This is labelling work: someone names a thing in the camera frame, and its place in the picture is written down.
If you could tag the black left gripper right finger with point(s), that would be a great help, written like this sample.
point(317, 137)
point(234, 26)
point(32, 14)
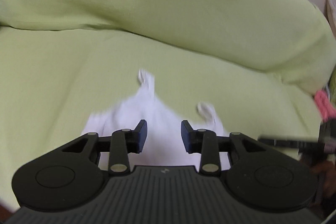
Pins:
point(253, 173)

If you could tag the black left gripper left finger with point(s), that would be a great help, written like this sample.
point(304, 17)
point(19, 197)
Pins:
point(76, 172)

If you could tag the pink knitted cloth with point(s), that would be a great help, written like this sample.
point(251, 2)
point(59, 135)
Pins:
point(325, 107)

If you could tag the white cotton garment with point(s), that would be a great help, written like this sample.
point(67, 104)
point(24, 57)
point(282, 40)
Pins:
point(164, 145)

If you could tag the light green sofa cover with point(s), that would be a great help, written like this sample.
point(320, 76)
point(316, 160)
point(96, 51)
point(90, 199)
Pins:
point(258, 62)

